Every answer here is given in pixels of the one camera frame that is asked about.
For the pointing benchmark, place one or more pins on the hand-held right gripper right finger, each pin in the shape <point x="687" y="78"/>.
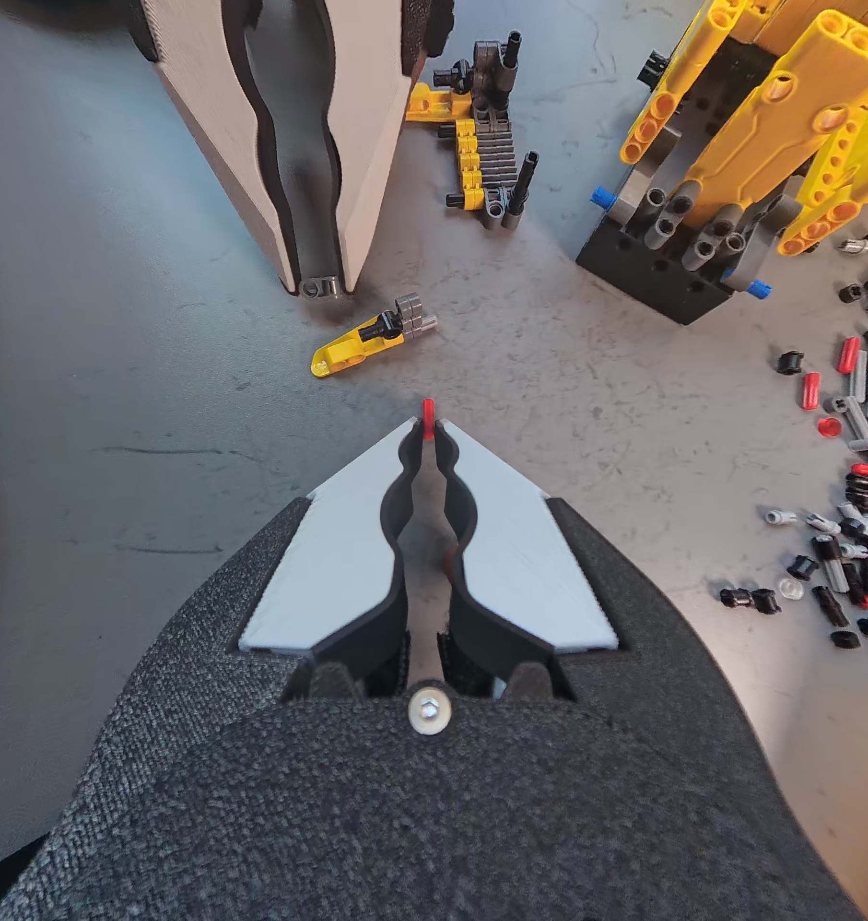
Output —
<point x="528" y="576"/>

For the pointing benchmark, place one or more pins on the small yellow lego subassembly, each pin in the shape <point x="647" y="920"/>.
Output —
<point x="345" y="353"/>

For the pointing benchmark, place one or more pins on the grey lego connector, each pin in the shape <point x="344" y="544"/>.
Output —
<point x="321" y="287"/>

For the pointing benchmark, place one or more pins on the red lego pin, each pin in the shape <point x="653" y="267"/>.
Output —
<point x="428" y="418"/>

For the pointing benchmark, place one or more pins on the yellow black lego model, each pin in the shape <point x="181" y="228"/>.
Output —
<point x="780" y="115"/>

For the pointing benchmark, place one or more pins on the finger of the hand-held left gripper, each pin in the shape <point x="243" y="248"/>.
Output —
<point x="211" y="87"/>
<point x="369" y="101"/>

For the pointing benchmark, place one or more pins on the pile of small lego pins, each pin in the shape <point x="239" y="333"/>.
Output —
<point x="849" y="353"/>

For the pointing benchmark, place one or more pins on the yellow lego subassembly with rack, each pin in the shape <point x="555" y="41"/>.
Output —
<point x="470" y="159"/>

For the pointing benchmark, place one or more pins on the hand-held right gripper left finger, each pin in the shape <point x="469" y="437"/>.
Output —
<point x="334" y="576"/>

